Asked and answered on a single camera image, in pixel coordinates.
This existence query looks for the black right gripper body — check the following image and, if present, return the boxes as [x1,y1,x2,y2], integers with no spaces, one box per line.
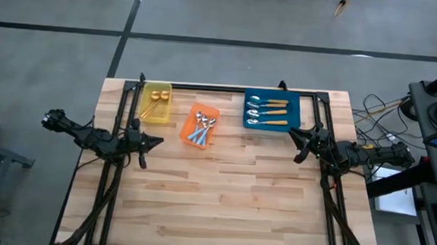
[293,121,336,167]

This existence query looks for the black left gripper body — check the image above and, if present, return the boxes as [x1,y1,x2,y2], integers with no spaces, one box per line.
[118,117,152,171]

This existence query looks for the tangled floor cables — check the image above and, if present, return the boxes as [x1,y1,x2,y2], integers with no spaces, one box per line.
[349,91,415,150]

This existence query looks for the yellow hanging cord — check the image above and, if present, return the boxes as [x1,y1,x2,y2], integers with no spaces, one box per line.
[333,0,354,18]

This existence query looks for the gray metal table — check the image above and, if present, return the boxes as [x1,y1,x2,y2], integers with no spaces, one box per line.
[0,135,37,245]

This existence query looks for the blue plastic bin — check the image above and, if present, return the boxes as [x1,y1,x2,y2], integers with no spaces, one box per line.
[241,88,304,134]

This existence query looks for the gray equipment cart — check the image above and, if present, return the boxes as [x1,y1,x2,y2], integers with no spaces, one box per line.
[402,79,437,188]

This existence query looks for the black metal beam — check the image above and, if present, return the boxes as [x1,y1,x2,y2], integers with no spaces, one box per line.
[365,154,430,200]

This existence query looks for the orange translucent plastic bin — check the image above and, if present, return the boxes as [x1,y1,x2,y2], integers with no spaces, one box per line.
[178,101,221,151]

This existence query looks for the yellow translucent plastic bin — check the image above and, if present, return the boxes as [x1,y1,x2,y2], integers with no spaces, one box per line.
[138,80,174,126]

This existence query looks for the wood-handled silver spoon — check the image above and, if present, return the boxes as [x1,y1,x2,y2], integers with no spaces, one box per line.
[246,100,288,112]
[245,107,288,121]
[245,118,289,128]
[248,95,290,105]

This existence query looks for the black metal table frame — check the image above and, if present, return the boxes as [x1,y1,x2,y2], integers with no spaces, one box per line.
[49,67,392,245]

